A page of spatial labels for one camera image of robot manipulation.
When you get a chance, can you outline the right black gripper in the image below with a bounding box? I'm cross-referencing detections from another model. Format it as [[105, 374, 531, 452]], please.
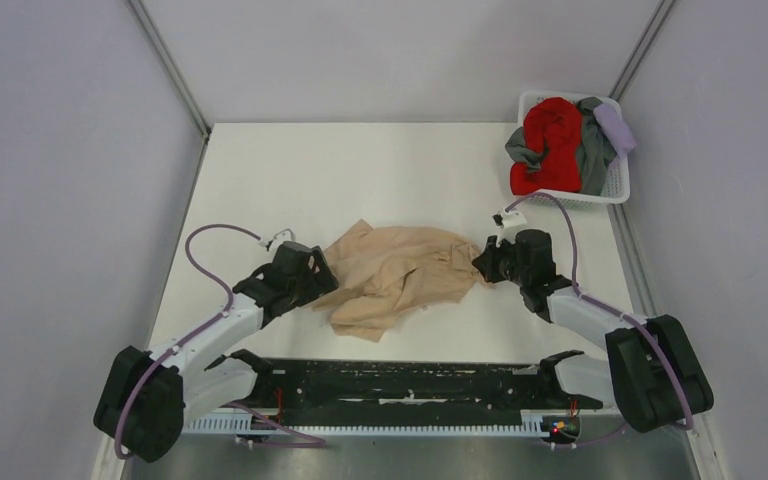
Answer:
[[475, 234, 530, 288]]

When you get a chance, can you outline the beige t shirt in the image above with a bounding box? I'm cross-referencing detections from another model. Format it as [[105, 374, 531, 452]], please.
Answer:
[[311, 220, 484, 342]]

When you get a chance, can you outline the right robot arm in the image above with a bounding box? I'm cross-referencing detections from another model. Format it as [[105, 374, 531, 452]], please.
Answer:
[[472, 229, 715, 433]]

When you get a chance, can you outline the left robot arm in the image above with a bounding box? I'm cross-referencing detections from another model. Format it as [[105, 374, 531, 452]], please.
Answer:
[[93, 241, 338, 462]]

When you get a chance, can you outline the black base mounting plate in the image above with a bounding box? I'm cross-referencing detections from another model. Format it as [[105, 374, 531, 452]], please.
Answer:
[[242, 358, 604, 427]]

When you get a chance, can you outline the white plastic laundry basket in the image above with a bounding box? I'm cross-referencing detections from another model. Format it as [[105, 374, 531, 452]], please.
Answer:
[[517, 90, 631, 209]]

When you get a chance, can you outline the red t shirt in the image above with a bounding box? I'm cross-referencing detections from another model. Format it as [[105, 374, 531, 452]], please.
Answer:
[[505, 97, 582, 196]]

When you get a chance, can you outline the grey t shirt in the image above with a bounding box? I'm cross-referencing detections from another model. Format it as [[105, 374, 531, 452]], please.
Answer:
[[505, 96, 618, 197]]

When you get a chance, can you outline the lilac t shirt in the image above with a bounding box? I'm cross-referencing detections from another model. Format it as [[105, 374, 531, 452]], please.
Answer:
[[593, 102, 637, 156]]

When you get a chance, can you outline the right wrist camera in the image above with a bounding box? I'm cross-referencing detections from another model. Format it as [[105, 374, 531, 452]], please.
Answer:
[[492, 209, 528, 247]]

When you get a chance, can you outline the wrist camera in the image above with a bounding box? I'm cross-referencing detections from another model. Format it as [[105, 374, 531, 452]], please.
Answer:
[[258, 228, 296, 252], [492, 209, 528, 247]]

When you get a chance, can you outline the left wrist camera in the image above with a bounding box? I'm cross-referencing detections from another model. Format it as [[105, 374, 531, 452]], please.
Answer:
[[258, 228, 296, 252]]

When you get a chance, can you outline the white slotted cable duct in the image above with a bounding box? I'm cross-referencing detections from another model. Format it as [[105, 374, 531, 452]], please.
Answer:
[[183, 408, 579, 441]]

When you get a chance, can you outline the right corner wall profile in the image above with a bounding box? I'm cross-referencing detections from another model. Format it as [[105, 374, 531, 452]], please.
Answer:
[[609, 0, 678, 102]]

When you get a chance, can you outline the corner wall profile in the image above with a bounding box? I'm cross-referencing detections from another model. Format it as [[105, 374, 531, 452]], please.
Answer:
[[126, 0, 212, 142], [609, 0, 678, 102]]

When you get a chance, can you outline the left corner wall profile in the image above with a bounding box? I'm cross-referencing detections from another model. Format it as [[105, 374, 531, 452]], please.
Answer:
[[126, 0, 212, 142]]

